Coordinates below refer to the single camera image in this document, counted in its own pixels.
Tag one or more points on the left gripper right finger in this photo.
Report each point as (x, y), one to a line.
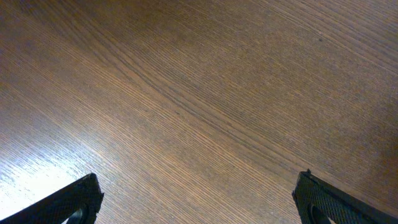
(319, 202)

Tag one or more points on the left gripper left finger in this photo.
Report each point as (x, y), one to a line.
(78, 202)

